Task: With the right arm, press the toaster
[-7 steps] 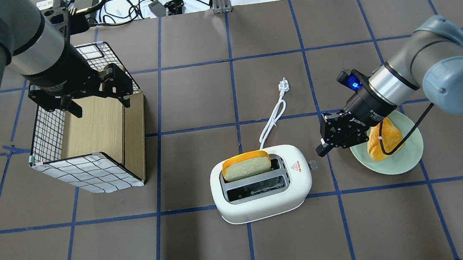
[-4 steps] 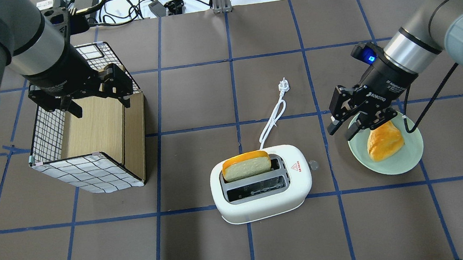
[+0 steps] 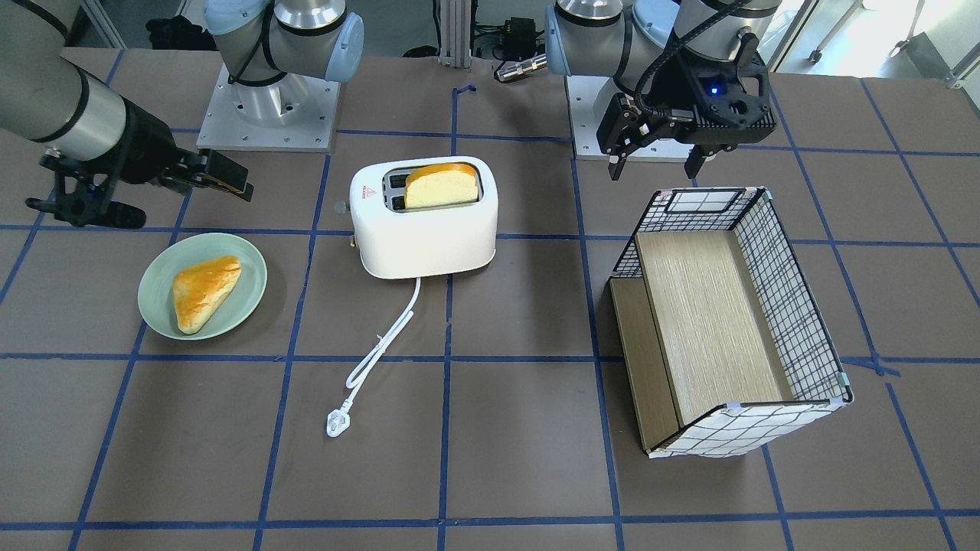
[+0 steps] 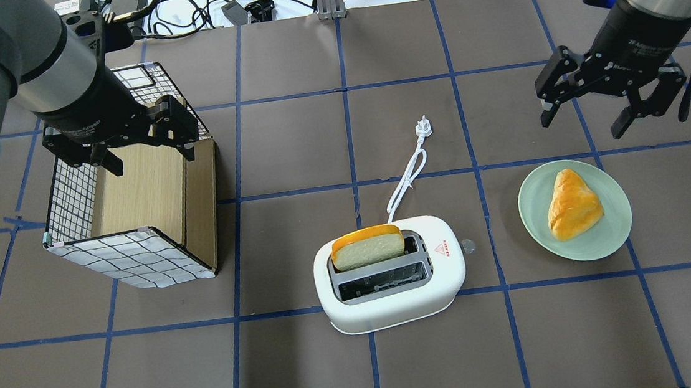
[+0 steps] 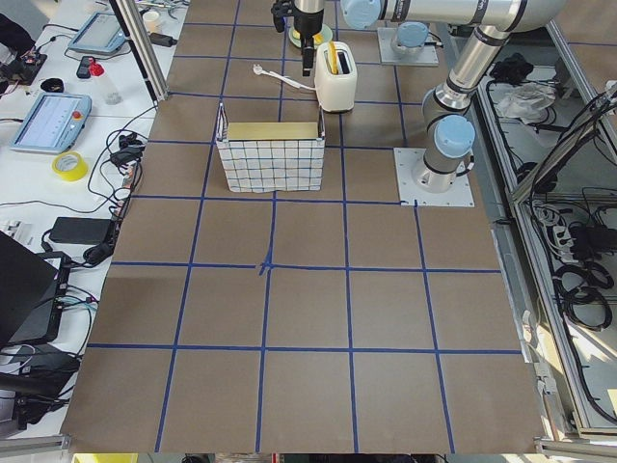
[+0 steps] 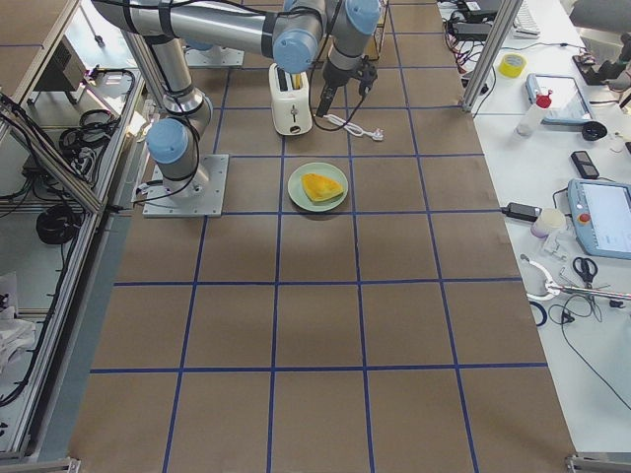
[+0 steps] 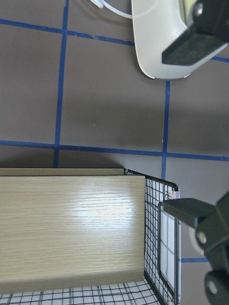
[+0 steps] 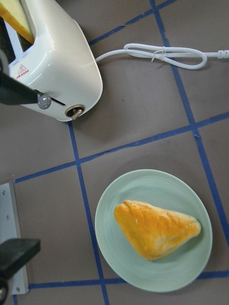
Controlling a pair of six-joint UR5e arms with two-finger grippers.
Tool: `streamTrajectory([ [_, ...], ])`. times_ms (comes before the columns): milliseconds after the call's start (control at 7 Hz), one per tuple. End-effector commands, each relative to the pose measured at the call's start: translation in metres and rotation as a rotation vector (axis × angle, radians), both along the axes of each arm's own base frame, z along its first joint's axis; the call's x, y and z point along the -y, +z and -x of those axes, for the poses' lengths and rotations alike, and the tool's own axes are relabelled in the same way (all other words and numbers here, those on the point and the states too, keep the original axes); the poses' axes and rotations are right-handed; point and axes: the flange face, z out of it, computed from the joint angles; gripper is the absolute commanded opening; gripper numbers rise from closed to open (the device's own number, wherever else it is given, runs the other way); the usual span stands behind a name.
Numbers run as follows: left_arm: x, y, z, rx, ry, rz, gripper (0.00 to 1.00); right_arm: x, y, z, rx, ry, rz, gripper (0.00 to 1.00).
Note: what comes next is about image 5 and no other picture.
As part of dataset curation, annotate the clear bottle with red cap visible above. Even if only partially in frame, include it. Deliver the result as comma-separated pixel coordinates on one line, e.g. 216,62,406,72
89,60,122,105

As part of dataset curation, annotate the yellow tape roll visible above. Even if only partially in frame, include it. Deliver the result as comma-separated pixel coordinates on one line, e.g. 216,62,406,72
51,150,89,182

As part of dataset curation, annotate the light green plate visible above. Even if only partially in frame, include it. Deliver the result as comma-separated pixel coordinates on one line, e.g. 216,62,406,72
288,23,334,47

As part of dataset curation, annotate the black power adapter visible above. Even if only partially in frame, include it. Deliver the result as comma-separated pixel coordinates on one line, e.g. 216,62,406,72
49,217,113,245

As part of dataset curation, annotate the white toaster power cable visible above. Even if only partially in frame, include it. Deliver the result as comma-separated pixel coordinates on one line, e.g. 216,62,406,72
252,65,318,92

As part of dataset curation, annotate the blue teach pendant far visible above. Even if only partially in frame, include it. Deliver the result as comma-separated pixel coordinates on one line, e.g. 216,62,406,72
67,12,125,55

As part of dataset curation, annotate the white two-slot toaster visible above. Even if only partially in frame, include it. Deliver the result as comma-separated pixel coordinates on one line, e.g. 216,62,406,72
314,41,358,113

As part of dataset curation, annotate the blue teach pendant near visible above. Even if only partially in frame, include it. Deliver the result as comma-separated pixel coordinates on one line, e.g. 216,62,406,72
10,93,92,154

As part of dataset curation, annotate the blue teach pendant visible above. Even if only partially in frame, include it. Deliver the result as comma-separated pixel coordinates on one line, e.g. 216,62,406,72
67,12,125,55
10,93,92,154

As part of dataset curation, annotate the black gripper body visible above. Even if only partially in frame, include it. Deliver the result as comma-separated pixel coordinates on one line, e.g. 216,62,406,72
271,0,324,38

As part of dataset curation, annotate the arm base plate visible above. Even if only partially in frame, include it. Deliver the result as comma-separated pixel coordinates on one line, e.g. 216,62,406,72
393,148,474,207
377,22,439,67

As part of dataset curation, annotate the toast slice in toaster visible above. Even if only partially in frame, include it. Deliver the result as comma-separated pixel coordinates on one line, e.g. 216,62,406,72
328,41,338,75

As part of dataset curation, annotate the wire basket with wooden shelf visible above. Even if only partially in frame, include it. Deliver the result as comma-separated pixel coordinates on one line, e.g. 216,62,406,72
216,104,326,193

